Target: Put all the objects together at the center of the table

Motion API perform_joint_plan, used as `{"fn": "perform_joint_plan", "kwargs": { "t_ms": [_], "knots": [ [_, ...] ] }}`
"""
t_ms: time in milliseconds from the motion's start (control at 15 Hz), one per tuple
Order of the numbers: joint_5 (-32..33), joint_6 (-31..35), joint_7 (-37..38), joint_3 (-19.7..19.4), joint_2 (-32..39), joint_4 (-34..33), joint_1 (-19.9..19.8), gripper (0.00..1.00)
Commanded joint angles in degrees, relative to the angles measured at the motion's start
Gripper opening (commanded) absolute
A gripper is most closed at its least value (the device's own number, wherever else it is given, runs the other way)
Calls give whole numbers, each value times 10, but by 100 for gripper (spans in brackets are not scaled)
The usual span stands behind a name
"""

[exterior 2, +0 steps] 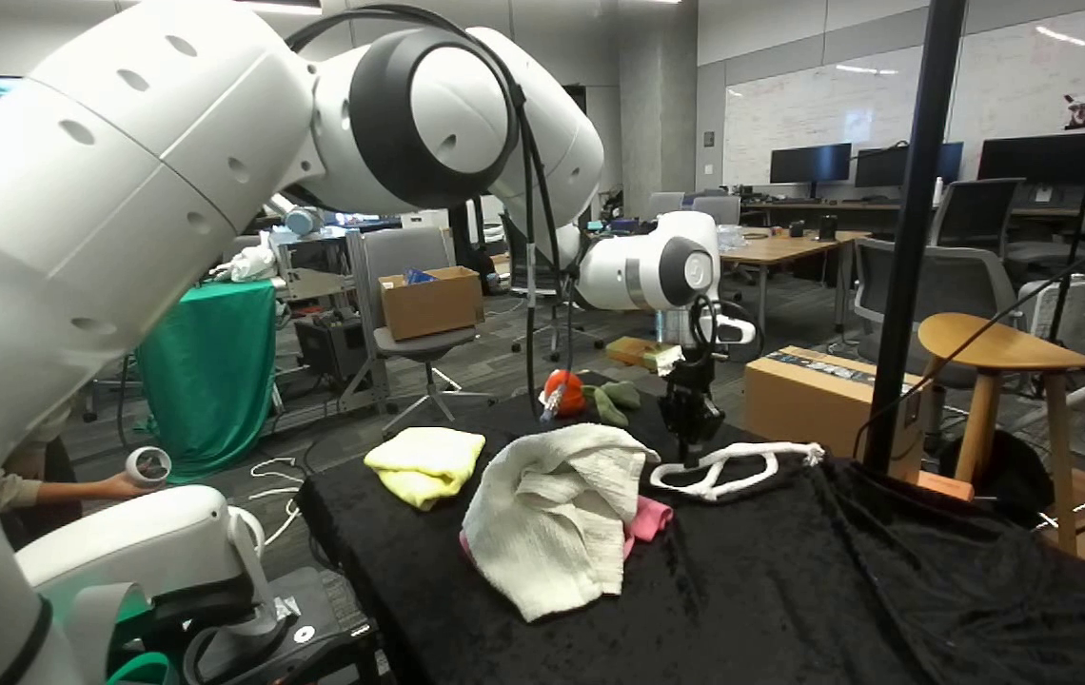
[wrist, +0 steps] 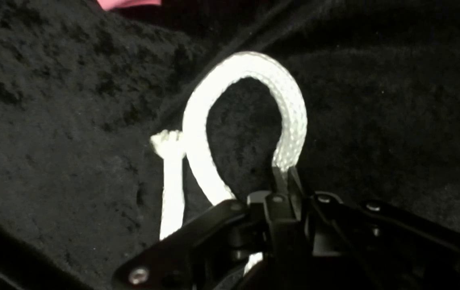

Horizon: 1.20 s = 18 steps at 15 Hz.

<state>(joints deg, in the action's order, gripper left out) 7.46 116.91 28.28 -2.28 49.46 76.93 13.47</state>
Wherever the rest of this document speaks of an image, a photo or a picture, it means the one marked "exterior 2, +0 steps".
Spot plush radish toy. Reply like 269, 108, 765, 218
533, 364, 647, 429

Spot green cloth covered table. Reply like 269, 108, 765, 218
130, 277, 281, 485

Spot wooden stool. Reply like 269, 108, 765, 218
914, 310, 1085, 558

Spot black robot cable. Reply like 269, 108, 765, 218
284, 0, 570, 412

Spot small open cardboard box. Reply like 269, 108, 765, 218
372, 262, 486, 347

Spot white rope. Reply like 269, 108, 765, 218
647, 439, 831, 508

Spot yellow cloth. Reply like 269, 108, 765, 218
361, 421, 490, 514

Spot wide black computer monitor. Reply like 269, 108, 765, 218
976, 125, 1085, 198

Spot pink cloth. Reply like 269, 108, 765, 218
622, 491, 678, 551

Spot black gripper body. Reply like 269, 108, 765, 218
660, 334, 731, 428

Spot operator right hand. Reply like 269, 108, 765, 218
93, 468, 159, 504

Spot wooden office desk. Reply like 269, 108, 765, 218
713, 223, 877, 339

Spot white drawstring garment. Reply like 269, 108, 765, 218
456, 421, 664, 626

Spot grey padded office chair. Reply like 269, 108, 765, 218
853, 235, 1043, 364

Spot operator right forearm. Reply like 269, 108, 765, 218
0, 468, 106, 514

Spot black velvet tablecloth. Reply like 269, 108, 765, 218
292, 385, 1085, 685

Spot grey mesh office chair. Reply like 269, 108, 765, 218
929, 177, 1024, 260

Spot black vertical pole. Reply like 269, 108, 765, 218
859, 0, 970, 485

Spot cardboard box with black tape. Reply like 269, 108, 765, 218
743, 343, 942, 463

